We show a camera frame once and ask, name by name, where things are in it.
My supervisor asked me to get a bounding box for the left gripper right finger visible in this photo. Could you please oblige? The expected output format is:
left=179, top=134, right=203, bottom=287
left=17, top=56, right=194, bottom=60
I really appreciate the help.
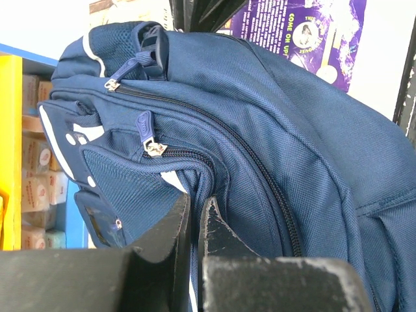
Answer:
left=198, top=196, right=372, bottom=311

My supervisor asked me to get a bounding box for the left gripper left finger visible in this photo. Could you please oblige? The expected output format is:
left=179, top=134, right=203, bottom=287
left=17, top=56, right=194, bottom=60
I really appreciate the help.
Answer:
left=1, top=194, right=191, bottom=311

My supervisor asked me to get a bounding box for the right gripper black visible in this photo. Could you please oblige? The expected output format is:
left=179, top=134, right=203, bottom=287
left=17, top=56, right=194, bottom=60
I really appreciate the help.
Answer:
left=169, top=0, right=248, bottom=33

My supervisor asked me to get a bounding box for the navy blue student backpack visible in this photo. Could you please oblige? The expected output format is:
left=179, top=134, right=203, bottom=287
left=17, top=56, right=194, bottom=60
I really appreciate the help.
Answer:
left=38, top=21, right=415, bottom=311

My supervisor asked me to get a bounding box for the purple paperback book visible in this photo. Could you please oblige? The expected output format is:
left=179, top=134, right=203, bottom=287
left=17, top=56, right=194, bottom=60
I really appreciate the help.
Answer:
left=219, top=0, right=367, bottom=92

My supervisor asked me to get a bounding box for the white coffee photo book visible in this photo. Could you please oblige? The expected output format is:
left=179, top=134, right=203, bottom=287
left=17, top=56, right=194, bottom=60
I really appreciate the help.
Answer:
left=89, top=0, right=174, bottom=31

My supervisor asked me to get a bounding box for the blue shelf unit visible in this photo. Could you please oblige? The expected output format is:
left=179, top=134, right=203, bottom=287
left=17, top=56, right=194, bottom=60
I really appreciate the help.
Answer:
left=1, top=45, right=88, bottom=250

